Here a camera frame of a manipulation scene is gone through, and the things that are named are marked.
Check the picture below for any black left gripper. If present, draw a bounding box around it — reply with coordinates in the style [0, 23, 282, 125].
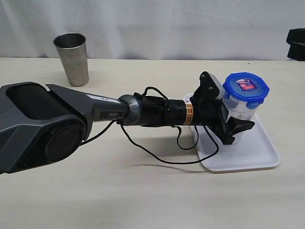
[190, 71, 254, 145]

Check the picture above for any clear plastic tea bottle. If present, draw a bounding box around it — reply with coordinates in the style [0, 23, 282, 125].
[223, 94, 260, 121]

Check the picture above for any blue bottle lid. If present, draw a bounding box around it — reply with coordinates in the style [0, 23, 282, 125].
[223, 72, 270, 110]

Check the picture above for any stainless steel cup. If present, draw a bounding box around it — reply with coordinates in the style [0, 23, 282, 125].
[53, 32, 89, 87]

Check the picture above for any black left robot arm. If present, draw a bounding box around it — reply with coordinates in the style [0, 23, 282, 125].
[0, 72, 254, 174]

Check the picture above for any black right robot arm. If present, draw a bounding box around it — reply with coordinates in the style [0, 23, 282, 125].
[286, 28, 305, 61]

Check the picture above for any white plastic tray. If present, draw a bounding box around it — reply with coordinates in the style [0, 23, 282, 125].
[182, 93, 281, 174]

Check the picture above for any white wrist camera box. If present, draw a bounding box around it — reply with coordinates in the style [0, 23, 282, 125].
[209, 73, 225, 100]

